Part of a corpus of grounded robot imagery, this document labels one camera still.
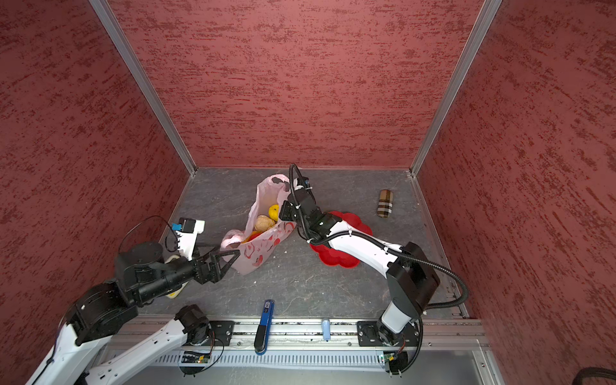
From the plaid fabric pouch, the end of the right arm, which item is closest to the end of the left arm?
the end of the right arm

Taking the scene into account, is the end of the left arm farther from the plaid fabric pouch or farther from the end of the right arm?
the plaid fabric pouch

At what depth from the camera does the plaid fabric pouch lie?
1035mm
